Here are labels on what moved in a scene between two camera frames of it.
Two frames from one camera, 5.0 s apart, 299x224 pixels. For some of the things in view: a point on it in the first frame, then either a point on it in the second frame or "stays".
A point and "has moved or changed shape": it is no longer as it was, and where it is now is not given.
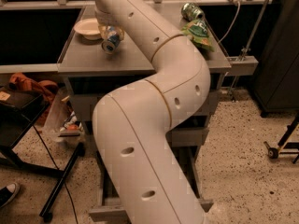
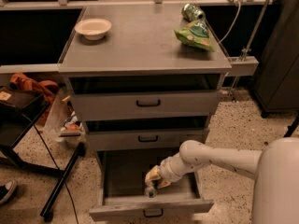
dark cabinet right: (277, 80) stays
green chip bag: (197, 30) stays
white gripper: (103, 20) -> (165, 172)
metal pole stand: (245, 65) stays
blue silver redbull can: (110, 44) has moved or changed shape
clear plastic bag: (63, 124) stays
